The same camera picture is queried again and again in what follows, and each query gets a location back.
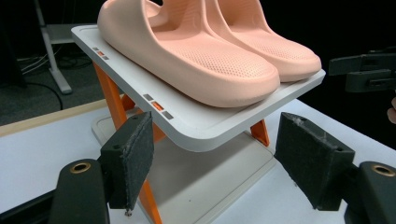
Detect pink foam slipper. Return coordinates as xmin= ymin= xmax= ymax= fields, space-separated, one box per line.
xmin=199 ymin=0 xmax=322 ymax=83
xmin=96 ymin=0 xmax=281 ymax=108

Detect white floor cable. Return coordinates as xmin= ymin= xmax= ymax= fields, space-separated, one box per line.
xmin=21 ymin=46 xmax=64 ymax=76

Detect grey orange shoe rack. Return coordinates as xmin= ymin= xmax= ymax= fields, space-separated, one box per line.
xmin=70 ymin=23 xmax=327 ymax=224

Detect black floor cable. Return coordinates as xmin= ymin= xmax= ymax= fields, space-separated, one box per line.
xmin=26 ymin=81 xmax=64 ymax=110

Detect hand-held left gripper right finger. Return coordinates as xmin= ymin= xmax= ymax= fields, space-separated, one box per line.
xmin=274 ymin=111 xmax=357 ymax=211

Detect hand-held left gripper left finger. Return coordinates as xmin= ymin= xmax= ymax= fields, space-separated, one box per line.
xmin=99 ymin=111 xmax=156 ymax=217

